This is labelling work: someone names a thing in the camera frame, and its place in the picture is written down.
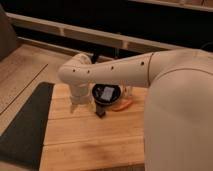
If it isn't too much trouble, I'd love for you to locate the clear plastic bottle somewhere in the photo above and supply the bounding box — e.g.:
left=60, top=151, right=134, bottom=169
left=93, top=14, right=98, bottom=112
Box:
left=122, top=86, right=133, bottom=99

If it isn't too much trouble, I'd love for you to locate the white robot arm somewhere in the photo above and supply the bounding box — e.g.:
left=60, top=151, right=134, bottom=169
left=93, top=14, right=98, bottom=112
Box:
left=59, top=49, right=213, bottom=171

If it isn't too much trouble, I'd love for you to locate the grey card in bowl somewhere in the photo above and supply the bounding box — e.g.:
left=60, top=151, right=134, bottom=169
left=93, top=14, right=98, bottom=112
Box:
left=101, top=87, right=114, bottom=101

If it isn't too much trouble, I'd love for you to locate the black round bowl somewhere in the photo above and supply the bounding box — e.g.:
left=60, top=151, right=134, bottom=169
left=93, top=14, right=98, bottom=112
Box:
left=92, top=84, right=121, bottom=105

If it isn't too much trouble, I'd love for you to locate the black smartphone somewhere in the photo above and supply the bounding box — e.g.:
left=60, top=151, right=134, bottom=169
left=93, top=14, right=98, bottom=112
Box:
left=95, top=105, right=106, bottom=118

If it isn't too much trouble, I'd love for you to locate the orange carrot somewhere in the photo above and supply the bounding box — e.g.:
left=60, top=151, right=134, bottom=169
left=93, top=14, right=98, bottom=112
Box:
left=112, top=100, right=133, bottom=112

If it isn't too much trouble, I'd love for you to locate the black stand leg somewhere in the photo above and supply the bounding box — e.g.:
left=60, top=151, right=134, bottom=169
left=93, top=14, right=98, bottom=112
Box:
left=91, top=51, right=100, bottom=64

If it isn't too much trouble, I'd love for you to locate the dark grey floor mat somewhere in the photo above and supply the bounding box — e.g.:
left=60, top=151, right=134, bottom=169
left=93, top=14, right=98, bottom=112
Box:
left=0, top=82, right=54, bottom=169

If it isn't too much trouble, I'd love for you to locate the white shelf rail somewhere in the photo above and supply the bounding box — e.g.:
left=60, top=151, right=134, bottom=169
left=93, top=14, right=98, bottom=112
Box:
left=6, top=12, right=182, bottom=53

